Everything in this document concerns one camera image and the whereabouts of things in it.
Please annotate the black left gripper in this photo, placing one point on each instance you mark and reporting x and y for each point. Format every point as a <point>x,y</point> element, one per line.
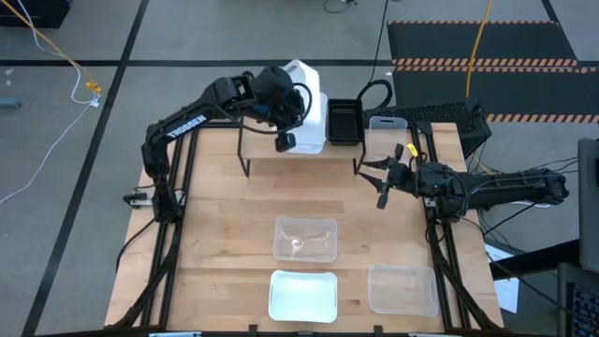
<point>278,96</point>

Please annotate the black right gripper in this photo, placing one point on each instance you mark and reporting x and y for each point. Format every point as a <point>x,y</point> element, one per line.
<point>403,178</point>

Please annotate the clear plastic basket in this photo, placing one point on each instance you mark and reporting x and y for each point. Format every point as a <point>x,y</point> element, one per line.
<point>305,238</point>
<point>386,136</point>
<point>403,290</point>

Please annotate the white plastic basket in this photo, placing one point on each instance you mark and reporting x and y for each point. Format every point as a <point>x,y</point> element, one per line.
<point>314,133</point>
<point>303,297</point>
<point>309,75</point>

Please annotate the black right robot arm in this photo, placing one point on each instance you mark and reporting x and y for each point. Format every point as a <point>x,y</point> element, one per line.
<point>515,185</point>

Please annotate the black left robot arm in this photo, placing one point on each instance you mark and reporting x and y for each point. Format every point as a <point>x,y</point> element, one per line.
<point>187,126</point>

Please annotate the wooden shelf with black legs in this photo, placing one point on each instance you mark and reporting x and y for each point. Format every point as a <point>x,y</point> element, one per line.
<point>262,147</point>

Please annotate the yellow clip on gripper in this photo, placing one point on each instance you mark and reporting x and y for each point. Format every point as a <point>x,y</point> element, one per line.
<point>412,149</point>

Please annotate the black plastic basket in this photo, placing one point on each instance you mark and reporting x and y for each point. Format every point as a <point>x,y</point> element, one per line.
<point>346,122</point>

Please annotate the black perforated computer tower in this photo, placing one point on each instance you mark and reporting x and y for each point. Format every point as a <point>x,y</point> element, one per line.
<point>449,114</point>

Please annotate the white paper sheet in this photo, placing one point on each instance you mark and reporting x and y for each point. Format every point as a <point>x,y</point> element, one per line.
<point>507,292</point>

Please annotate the black hazard-striped floor mat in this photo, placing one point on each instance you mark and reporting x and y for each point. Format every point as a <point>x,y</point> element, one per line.
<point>505,42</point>

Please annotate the grey monitor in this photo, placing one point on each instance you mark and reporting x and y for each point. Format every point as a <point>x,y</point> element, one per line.
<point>589,201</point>

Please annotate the dark keyboard device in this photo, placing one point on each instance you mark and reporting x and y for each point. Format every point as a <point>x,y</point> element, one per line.
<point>582,304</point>

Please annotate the grey-blue floor object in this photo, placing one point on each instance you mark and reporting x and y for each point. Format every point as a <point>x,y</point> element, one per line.
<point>9,102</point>

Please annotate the black cabinet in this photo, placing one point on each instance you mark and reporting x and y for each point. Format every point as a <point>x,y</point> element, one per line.
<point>33,11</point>

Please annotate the black metal table frame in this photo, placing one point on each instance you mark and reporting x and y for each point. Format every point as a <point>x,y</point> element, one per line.
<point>444,262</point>
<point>168,253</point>

